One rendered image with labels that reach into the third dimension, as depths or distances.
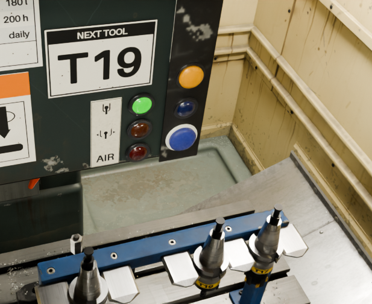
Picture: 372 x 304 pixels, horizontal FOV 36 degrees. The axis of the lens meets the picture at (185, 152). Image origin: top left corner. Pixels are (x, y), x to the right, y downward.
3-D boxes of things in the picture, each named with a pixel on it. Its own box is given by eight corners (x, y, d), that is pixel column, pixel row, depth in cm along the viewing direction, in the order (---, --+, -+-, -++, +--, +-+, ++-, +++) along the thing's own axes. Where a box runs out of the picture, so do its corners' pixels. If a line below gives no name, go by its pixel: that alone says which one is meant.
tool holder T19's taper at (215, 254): (217, 245, 104) (223, 221, 99) (227, 265, 101) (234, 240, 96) (195, 251, 102) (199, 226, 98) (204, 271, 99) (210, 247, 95)
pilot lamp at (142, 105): (152, 113, 57) (154, 96, 56) (131, 117, 56) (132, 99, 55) (150, 110, 57) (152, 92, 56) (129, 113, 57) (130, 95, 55)
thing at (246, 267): (258, 268, 103) (260, 266, 103) (232, 275, 101) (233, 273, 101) (242, 239, 108) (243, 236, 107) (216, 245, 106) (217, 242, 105)
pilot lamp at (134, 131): (150, 138, 59) (151, 121, 58) (129, 141, 58) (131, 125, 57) (148, 134, 60) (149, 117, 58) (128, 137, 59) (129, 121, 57)
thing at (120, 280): (141, 300, 96) (142, 297, 95) (111, 308, 94) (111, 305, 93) (129, 266, 100) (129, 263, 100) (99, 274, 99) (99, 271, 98)
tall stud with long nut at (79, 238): (84, 274, 135) (84, 239, 126) (72, 277, 134) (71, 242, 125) (81, 265, 136) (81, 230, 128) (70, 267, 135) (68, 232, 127)
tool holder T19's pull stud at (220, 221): (219, 228, 98) (222, 215, 96) (223, 236, 97) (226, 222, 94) (210, 231, 97) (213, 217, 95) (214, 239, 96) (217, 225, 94)
